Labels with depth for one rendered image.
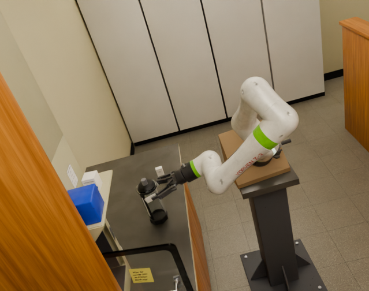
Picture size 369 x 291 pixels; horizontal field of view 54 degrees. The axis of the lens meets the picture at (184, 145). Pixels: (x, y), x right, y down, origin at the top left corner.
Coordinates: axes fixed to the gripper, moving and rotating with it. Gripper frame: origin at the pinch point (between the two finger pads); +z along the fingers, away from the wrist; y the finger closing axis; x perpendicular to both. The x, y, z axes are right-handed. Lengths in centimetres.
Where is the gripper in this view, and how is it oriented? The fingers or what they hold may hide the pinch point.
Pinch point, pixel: (149, 193)
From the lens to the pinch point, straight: 186.0
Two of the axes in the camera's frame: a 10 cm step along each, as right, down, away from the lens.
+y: 0.8, 5.1, -8.6
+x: 5.0, 7.2, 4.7
